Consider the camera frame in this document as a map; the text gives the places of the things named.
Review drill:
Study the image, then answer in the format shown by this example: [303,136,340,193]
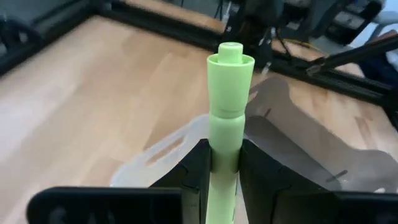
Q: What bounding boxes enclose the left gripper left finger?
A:
[149,139,213,224]

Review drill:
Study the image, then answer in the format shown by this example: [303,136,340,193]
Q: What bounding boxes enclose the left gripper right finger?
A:
[238,139,335,224]

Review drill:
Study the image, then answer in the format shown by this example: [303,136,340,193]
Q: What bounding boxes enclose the dark grey translucent bin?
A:
[244,76,398,194]

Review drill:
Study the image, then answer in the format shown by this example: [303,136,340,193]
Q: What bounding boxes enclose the light green highlighter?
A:
[205,42,256,224]

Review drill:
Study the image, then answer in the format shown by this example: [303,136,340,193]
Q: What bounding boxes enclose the clear plastic bin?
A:
[110,113,213,189]

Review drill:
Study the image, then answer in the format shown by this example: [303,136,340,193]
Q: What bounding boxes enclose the black aluminium table frame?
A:
[0,0,398,128]

